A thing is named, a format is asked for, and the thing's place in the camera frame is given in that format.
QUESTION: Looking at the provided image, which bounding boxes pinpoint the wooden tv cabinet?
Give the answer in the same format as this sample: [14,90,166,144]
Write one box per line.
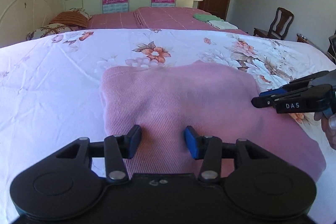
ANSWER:
[297,33,334,61]

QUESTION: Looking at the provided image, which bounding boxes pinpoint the cream round headboard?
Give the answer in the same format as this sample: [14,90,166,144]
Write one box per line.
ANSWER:
[0,0,63,47]

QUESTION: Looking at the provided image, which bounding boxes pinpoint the folded white cloth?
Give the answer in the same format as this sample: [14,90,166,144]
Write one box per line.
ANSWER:
[207,20,238,31]

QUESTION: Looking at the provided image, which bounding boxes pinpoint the pink checked bed cover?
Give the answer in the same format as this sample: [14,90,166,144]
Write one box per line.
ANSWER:
[86,6,249,36]

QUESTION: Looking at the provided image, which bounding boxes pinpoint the folded green cloth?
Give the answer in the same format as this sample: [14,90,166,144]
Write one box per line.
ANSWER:
[193,13,222,23]

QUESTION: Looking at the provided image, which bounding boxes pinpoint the person's right hand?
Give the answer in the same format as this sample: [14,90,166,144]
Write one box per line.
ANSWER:
[314,112,336,150]

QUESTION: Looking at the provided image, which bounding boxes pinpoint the white floral bed sheet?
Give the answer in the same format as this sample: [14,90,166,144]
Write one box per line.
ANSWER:
[1,29,335,223]

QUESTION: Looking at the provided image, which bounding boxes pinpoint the dark wooden chair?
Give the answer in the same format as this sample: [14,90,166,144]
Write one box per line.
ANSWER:
[253,7,294,40]

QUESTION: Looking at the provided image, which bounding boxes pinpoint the pink knit sweater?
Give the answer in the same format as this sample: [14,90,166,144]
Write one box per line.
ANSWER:
[100,61,326,180]

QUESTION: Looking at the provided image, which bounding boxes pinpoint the orange striped pillow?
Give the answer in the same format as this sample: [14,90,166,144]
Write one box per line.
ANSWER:
[50,9,92,28]

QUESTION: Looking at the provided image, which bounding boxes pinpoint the floral patterned pillow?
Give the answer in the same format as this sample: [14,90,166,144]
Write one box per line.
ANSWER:
[26,23,79,41]

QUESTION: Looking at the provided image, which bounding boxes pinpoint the black television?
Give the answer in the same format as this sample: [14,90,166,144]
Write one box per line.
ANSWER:
[327,34,336,63]

